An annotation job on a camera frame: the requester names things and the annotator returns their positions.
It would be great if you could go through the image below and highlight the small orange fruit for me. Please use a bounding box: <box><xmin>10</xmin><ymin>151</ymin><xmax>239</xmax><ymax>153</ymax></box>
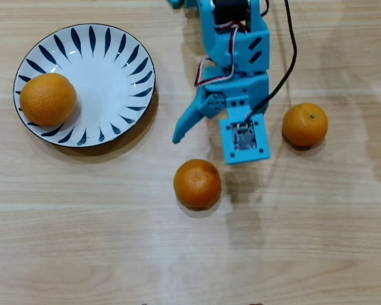
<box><xmin>173</xmin><ymin>158</ymin><xmax>222</xmax><ymax>210</ymax></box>
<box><xmin>281</xmin><ymin>102</ymin><xmax>329</xmax><ymax>147</ymax></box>

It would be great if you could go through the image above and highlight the white red black servo wire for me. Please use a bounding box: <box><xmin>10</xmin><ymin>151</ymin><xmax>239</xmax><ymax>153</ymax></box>
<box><xmin>194</xmin><ymin>22</ymin><xmax>251</xmax><ymax>88</ymax></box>

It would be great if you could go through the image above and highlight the white plate with blue strokes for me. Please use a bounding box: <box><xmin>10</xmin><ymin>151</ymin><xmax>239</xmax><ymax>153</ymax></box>
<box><xmin>13</xmin><ymin>23</ymin><xmax>156</xmax><ymax>149</ymax></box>

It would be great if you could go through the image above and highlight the large orange fruit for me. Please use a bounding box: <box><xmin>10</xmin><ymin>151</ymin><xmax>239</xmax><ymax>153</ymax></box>
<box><xmin>19</xmin><ymin>72</ymin><xmax>78</xmax><ymax>128</ymax></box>

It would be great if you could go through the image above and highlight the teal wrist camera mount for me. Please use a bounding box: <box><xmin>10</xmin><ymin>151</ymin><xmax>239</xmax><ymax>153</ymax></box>
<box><xmin>218</xmin><ymin>95</ymin><xmax>271</xmax><ymax>166</ymax></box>

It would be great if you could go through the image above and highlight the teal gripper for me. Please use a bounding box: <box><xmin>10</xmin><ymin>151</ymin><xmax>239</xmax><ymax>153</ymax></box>
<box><xmin>171</xmin><ymin>71</ymin><xmax>270</xmax><ymax>145</ymax></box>

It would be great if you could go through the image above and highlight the black camera cable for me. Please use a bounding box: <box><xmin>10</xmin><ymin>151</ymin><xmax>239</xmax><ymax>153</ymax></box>
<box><xmin>248</xmin><ymin>0</ymin><xmax>298</xmax><ymax>120</ymax></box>

